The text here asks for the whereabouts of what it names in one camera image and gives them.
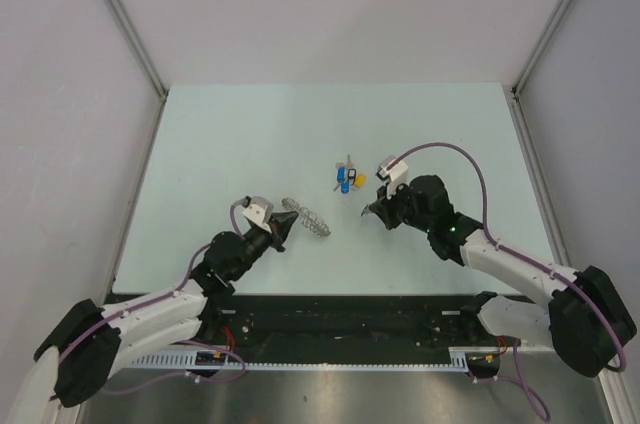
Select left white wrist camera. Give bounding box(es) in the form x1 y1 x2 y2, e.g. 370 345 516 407
235 196 273 230

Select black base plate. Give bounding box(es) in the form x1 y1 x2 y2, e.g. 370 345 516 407
195 295 504 367

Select white slotted cable duct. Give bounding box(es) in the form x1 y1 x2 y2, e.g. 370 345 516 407
127 348 469 373

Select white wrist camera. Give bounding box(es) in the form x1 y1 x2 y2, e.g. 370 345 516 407
235 196 273 230
376 156 409 199

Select left aluminium frame post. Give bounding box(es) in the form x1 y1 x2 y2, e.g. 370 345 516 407
103 0 168 102

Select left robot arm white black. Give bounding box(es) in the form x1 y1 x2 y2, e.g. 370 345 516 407
34 211 299 408

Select silver key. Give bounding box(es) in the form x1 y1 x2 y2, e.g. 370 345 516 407
334 155 356 192

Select aluminium frame post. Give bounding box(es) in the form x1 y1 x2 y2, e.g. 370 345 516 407
103 0 168 102
510 0 575 99

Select right aluminium frame post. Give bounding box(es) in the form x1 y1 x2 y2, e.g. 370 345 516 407
510 0 575 99

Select upper blue key tag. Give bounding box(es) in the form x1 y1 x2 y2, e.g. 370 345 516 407
336 166 346 183

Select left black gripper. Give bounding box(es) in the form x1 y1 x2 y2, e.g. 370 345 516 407
229 210 297 280

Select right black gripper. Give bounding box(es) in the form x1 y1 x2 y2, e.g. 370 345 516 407
370 178 433 234

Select metal disc with keyrings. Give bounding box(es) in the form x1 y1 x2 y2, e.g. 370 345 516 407
281 197 331 238

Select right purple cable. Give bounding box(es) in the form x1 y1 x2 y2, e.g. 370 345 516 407
394 142 629 420

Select yellow key tag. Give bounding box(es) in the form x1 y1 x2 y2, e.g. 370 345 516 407
352 174 367 189

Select purple cable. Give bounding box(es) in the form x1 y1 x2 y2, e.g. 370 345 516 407
47 198 249 403
394 142 629 420

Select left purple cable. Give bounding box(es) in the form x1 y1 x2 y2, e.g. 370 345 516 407
47 198 249 403

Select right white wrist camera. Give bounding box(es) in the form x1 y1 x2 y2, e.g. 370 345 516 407
376 156 409 199

